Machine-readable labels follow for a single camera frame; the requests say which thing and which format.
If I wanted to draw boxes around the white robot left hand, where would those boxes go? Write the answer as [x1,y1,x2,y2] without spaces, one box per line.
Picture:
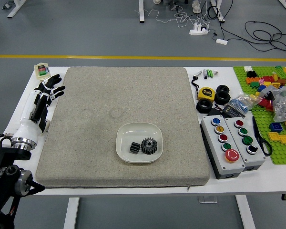
[12,73,66,144]

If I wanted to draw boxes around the small black gear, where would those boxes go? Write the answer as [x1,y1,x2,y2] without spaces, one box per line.
[128,142,142,155]

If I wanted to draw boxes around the big black gear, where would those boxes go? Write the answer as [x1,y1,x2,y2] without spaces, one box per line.
[140,137,158,156]

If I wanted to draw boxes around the big black nut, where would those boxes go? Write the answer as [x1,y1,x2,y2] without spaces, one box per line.
[196,99,214,114]
[215,84,230,94]
[214,91,231,105]

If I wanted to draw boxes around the grey five-button control box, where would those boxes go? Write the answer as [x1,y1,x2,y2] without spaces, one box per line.
[199,115,245,180]

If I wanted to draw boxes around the grey four-button control box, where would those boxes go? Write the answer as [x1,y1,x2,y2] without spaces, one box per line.
[224,116,266,172]

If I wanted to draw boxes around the white table leg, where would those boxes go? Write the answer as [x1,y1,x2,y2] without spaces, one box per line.
[63,197,81,229]
[235,195,255,229]

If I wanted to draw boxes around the white square dish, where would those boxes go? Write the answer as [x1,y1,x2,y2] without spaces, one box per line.
[115,123,163,165]

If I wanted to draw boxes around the grey-brown mat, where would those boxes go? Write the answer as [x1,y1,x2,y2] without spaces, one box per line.
[35,67,210,192]

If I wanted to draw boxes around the yellow tape measure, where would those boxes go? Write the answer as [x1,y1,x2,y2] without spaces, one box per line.
[196,86,215,101]

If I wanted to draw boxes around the white power strip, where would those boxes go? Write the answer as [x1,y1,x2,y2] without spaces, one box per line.
[189,23,209,36]

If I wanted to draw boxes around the black display module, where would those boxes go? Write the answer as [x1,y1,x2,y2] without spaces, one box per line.
[223,104,245,119]

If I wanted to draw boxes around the clear bag of blue parts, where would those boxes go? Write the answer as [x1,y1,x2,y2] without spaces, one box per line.
[225,92,259,113]

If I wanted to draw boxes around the orange toy brick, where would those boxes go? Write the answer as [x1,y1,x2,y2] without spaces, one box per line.
[245,76,262,84]

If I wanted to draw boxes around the black scissors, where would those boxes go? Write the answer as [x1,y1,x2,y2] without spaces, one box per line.
[252,116,273,156]

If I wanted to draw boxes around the green brick baseplate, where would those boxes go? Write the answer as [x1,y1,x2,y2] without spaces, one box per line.
[233,65,286,165]

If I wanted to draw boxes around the dark red toy brick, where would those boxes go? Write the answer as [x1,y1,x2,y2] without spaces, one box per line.
[258,97,274,110]

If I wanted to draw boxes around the grey toy piece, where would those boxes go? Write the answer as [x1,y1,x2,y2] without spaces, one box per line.
[259,85,281,98]

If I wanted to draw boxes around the blue square toy brick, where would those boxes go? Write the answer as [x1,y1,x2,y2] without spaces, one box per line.
[269,122,283,133]

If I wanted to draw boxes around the clear bag of silver nuts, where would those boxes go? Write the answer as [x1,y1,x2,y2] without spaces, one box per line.
[271,83,286,122]

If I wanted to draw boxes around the long green toy brick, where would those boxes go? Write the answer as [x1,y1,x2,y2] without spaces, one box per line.
[274,65,286,78]

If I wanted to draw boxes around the cream switch box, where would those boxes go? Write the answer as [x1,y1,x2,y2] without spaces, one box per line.
[34,62,51,83]

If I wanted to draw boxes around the silver stick with black lanyard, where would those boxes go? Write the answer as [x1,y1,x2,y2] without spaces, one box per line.
[191,70,203,99]

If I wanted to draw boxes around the white floor cables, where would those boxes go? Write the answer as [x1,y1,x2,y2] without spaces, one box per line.
[134,3,210,29]

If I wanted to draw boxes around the black pouch with wires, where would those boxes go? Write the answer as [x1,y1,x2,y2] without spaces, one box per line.
[207,106,226,118]

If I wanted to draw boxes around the metal bracket under table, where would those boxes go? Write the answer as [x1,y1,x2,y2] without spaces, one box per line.
[197,195,218,204]

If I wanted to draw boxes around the coiled black cable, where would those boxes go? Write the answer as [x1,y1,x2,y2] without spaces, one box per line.
[205,4,220,21]

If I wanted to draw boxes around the long black floor cable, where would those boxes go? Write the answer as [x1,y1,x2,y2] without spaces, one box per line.
[244,21,286,60]

